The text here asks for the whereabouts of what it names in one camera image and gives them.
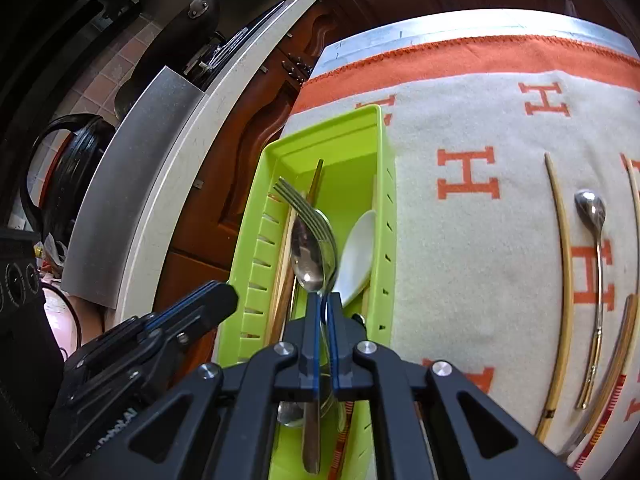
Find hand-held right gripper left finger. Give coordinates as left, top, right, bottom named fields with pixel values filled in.
left=87, top=292, right=322, bottom=480

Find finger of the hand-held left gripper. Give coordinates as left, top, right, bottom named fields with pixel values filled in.
left=144, top=282, right=240, bottom=347

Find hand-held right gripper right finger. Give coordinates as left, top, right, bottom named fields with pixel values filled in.
left=326, top=295, right=581, bottom=480

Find plain wooden chopstick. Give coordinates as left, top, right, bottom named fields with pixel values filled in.
left=264, top=192, right=307, bottom=343

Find steel spoon wide handle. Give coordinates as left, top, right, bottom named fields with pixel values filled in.
left=276, top=399, right=307, bottom=429

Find large steel spoon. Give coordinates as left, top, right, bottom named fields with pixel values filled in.
left=290, top=214, right=328, bottom=478

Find white ceramic spoon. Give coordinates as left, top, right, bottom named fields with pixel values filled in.
left=330, top=209, right=378, bottom=308

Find steel fork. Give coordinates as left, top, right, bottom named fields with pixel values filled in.
left=272, top=176, right=341, bottom=306

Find dark brown chopstick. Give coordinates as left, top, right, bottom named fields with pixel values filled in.
left=305, top=158, right=326, bottom=201

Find green plastic utensil tray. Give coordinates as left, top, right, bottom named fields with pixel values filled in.
left=210, top=104, right=398, bottom=480

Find bamboo chopstick red end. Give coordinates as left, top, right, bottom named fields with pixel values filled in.
left=535, top=151, right=576, bottom=437

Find cream chopstick red striped end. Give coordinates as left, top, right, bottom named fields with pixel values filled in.
left=567, top=152, right=640, bottom=468
left=334, top=402, right=357, bottom=480

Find small spoon gold handle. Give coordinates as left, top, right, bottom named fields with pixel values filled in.
left=574, top=189, right=608, bottom=411

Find pink container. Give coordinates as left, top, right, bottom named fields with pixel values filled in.
left=42, top=280, right=108, bottom=356

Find stainless steel panel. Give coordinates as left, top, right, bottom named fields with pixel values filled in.
left=60, top=65, right=208, bottom=308

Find white kitchen countertop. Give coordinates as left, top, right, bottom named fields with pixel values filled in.
left=115, top=0, right=391, bottom=341

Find black round cooker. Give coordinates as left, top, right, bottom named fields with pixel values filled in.
left=20, top=114, right=118, bottom=246

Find brown wooden kitchen cabinets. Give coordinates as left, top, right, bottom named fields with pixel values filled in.
left=150, top=0, right=601, bottom=366

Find orange and white printed blanket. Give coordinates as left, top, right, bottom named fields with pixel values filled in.
left=277, top=35, right=640, bottom=476

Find black wok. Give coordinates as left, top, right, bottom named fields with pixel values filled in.
left=112, top=0, right=223, bottom=121

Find black glass cooktop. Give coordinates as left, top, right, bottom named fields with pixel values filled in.
left=180, top=0, right=293, bottom=93

